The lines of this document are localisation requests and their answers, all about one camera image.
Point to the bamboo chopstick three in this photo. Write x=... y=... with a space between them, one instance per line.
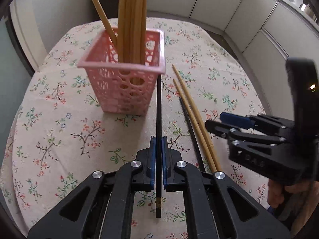
x=199 y=118

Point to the black chopstick one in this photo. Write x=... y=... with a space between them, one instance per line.
x=159 y=148

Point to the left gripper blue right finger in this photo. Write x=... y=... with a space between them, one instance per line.
x=181 y=176

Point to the steel kettle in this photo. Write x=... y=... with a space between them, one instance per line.
x=307 y=10

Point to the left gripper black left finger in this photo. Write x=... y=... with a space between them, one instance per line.
x=114 y=203

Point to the bamboo chopstick four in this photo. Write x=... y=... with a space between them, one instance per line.
x=196 y=128

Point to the black chopstick two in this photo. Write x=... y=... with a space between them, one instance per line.
x=193 y=137

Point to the dark trash bin red liner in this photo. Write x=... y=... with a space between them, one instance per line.
x=110 y=7

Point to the bamboo chopstick five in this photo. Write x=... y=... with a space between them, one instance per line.
x=143 y=32

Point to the bamboo chopstick two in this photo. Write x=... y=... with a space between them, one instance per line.
x=120 y=37

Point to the bamboo chopstick one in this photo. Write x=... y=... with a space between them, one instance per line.
x=105 y=22

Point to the pink perforated utensil holder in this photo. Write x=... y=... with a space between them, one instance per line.
x=122 y=87

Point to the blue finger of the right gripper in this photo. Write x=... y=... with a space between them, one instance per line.
x=236 y=120
x=224 y=130

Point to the bamboo chopstick eight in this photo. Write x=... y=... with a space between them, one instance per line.
x=133 y=33

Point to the bamboo chopstick seven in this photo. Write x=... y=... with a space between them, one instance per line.
x=127 y=29

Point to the bamboo chopstick six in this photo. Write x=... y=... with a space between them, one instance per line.
x=139 y=16

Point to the floral tablecloth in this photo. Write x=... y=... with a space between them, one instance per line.
x=60 y=134

